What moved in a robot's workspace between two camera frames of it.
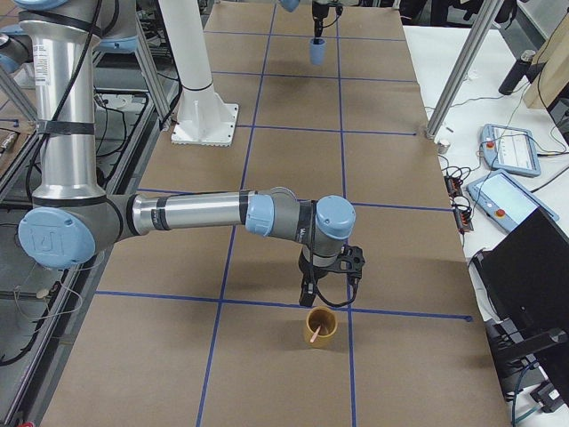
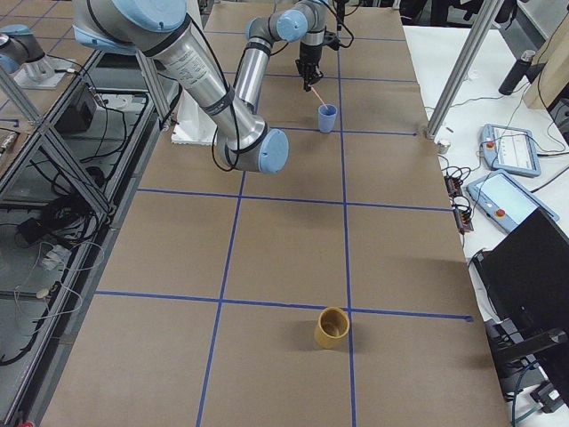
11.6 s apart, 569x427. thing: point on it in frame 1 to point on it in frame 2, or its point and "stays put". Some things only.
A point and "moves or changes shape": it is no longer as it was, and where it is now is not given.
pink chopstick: [315, 334] to [319, 98]
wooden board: [554, 76] stays put
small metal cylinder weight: [443, 147] stays put
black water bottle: [516, 73] stays put
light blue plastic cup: [317, 51] moves or changes shape
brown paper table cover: [201, 326] stays put
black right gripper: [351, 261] to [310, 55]
